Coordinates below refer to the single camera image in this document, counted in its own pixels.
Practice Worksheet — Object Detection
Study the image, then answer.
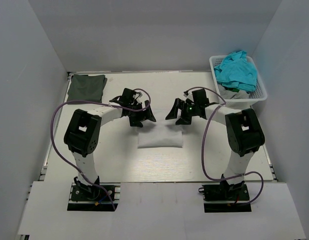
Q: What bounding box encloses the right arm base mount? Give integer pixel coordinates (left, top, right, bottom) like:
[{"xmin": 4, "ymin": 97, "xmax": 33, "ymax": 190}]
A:
[{"xmin": 198, "ymin": 175, "xmax": 252, "ymax": 213}]

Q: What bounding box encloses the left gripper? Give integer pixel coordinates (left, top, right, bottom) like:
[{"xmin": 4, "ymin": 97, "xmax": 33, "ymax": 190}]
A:
[{"xmin": 128, "ymin": 99, "xmax": 156, "ymax": 127}]

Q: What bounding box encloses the turquoise t-shirt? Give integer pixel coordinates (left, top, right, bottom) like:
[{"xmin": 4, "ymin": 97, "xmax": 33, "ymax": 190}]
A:
[{"xmin": 213, "ymin": 50, "xmax": 258, "ymax": 93}]

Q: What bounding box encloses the white t-shirt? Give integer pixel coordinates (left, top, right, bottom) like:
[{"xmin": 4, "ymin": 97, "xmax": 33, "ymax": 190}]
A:
[{"xmin": 137, "ymin": 109, "xmax": 183, "ymax": 150}]

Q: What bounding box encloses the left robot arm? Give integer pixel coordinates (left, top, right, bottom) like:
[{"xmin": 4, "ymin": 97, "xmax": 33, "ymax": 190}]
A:
[{"xmin": 63, "ymin": 88, "xmax": 156, "ymax": 200}]

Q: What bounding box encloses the folded dark green t-shirt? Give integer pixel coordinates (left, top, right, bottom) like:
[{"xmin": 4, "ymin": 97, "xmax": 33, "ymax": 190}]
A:
[{"xmin": 67, "ymin": 74, "xmax": 108, "ymax": 103}]

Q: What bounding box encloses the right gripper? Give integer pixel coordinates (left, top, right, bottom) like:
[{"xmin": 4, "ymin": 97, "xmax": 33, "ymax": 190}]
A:
[{"xmin": 166, "ymin": 97, "xmax": 199, "ymax": 125}]

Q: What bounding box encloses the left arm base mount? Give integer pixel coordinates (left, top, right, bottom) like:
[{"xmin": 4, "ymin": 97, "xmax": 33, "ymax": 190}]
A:
[{"xmin": 67, "ymin": 177, "xmax": 121, "ymax": 212}]

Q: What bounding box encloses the green garment in basket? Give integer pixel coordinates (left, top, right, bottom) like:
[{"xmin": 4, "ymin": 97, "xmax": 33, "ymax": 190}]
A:
[{"xmin": 224, "ymin": 87, "xmax": 240, "ymax": 93}]

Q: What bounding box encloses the grey garment in basket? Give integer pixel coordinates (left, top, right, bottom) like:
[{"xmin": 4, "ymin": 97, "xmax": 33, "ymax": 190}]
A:
[{"xmin": 219, "ymin": 86, "xmax": 250, "ymax": 100}]

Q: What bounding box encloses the white plastic basket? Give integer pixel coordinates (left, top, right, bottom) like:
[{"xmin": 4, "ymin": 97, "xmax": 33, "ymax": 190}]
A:
[{"xmin": 209, "ymin": 55, "xmax": 268, "ymax": 107}]

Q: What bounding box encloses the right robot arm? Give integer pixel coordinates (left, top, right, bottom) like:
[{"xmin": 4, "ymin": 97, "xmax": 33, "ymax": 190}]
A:
[{"xmin": 166, "ymin": 87, "xmax": 265, "ymax": 200}]

